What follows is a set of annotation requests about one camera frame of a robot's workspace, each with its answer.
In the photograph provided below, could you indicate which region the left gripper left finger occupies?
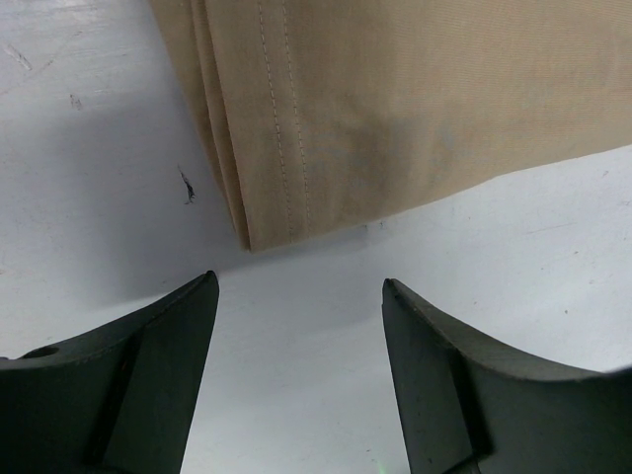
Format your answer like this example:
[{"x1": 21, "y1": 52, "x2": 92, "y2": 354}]
[{"x1": 1, "y1": 272, "x2": 219, "y2": 473}]

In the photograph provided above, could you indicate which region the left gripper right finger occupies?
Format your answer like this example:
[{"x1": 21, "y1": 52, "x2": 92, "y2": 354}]
[{"x1": 382, "y1": 279, "x2": 631, "y2": 473}]

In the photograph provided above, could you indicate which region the beige t-shirt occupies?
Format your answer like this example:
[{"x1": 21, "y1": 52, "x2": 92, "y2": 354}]
[{"x1": 152, "y1": 1, "x2": 631, "y2": 252}]

